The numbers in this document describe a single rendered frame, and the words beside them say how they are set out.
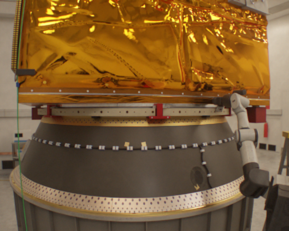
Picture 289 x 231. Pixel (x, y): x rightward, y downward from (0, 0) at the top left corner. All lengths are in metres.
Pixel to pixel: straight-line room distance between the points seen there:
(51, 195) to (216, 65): 1.38
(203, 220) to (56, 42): 1.29
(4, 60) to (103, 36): 5.71
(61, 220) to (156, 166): 0.64
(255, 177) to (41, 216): 1.26
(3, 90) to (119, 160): 5.74
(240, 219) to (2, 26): 6.86
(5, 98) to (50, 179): 5.43
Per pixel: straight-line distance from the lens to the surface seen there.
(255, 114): 2.15
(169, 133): 1.45
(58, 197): 1.45
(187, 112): 1.50
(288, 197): 1.13
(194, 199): 1.39
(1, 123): 6.86
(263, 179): 1.27
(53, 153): 1.60
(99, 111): 1.44
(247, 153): 1.34
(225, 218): 1.62
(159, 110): 1.41
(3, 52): 7.02
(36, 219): 1.70
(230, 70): 1.84
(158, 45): 1.52
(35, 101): 1.35
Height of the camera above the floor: 1.71
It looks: 2 degrees down
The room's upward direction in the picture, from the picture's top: straight up
